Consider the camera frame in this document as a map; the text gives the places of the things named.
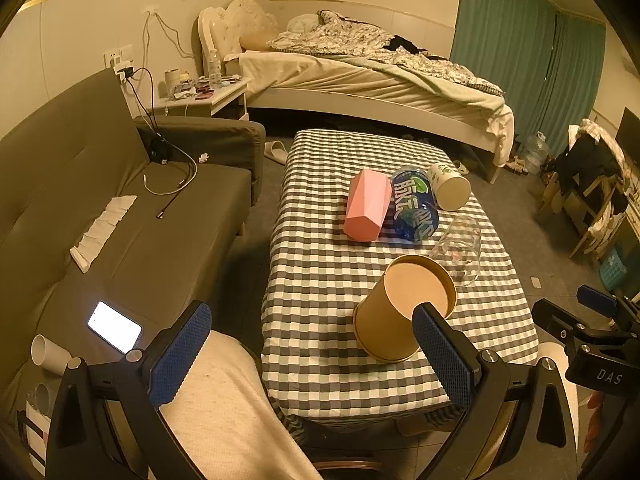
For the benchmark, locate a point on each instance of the white paper cup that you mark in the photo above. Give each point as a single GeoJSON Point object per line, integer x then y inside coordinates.
{"type": "Point", "coordinates": [47, 355]}

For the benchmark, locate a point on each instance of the lit smartphone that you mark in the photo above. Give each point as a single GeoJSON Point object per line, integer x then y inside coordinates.
{"type": "Point", "coordinates": [114, 326]}

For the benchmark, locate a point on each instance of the table with checked cloth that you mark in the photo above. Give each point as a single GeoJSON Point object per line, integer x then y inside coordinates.
{"type": "Point", "coordinates": [320, 260]}

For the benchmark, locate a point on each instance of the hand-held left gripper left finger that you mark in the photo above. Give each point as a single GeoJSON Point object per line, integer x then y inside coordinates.
{"type": "Point", "coordinates": [180, 355]}

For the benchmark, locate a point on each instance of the black jacket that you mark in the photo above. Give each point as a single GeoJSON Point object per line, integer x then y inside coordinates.
{"type": "Point", "coordinates": [590, 160]}

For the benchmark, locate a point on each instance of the person's left leg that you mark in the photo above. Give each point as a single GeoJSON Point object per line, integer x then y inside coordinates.
{"type": "Point", "coordinates": [230, 410]}

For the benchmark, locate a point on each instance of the beige slipper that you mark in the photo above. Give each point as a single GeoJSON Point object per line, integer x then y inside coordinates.
{"type": "Point", "coordinates": [276, 152]}

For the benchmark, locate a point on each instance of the white wall socket panel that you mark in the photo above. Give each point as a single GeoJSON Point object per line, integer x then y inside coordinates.
{"type": "Point", "coordinates": [117, 57]}

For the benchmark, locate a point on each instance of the black garment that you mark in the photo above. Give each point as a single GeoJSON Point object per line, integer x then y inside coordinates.
{"type": "Point", "coordinates": [402, 44]}

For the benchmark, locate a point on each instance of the clear glass cup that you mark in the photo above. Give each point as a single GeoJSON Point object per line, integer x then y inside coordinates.
{"type": "Point", "coordinates": [457, 250]}

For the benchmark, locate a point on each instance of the brown paper cup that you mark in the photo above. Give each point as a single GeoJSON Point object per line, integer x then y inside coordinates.
{"type": "Point", "coordinates": [380, 320]}

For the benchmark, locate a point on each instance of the large water jug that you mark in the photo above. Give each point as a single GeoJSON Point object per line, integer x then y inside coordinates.
{"type": "Point", "coordinates": [536, 152]}

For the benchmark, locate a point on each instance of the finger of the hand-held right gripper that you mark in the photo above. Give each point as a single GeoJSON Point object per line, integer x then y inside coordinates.
{"type": "Point", "coordinates": [596, 300]}
{"type": "Point", "coordinates": [557, 322]}

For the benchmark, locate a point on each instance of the white folded tissue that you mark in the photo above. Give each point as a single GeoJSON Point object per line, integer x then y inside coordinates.
{"type": "Point", "coordinates": [102, 230]}

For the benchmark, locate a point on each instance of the white printed cup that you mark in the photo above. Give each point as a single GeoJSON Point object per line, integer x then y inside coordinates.
{"type": "Point", "coordinates": [452, 190]}

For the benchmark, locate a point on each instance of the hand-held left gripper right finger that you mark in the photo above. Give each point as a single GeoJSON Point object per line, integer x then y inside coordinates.
{"type": "Point", "coordinates": [442, 360]}

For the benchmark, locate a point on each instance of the beige pillow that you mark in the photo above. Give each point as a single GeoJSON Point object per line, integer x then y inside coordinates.
{"type": "Point", "coordinates": [257, 39]}

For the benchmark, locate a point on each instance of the green curtain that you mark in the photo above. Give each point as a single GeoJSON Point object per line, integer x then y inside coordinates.
{"type": "Point", "coordinates": [505, 50]}

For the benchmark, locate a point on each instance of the pair of shoes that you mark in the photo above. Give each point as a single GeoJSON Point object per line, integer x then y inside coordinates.
{"type": "Point", "coordinates": [517, 165]}

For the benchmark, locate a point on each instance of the white bedside table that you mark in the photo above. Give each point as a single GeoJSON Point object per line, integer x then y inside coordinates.
{"type": "Point", "coordinates": [210, 97]}

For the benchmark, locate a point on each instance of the white jar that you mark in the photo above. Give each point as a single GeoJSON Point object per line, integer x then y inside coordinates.
{"type": "Point", "coordinates": [172, 81]}

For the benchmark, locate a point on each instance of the wooden chair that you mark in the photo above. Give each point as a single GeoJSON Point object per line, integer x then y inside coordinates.
{"type": "Point", "coordinates": [597, 210]}

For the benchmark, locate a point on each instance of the black television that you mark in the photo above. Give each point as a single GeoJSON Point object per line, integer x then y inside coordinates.
{"type": "Point", "coordinates": [629, 135]}

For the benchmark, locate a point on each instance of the patterned blanket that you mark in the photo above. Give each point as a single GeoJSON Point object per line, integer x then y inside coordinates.
{"type": "Point", "coordinates": [360, 42]}

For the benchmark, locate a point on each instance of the white bed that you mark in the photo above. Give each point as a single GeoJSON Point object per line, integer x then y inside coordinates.
{"type": "Point", "coordinates": [320, 80]}

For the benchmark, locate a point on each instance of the grey sofa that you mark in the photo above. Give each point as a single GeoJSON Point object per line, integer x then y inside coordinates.
{"type": "Point", "coordinates": [125, 240]}

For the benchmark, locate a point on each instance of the clear water bottle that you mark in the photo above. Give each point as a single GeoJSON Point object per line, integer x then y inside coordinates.
{"type": "Point", "coordinates": [214, 71]}

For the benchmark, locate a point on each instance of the blue plastic basket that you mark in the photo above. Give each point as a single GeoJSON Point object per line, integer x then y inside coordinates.
{"type": "Point", "coordinates": [614, 270]}

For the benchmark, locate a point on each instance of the pink faceted cup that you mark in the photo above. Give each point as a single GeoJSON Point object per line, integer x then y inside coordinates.
{"type": "Point", "coordinates": [367, 205]}

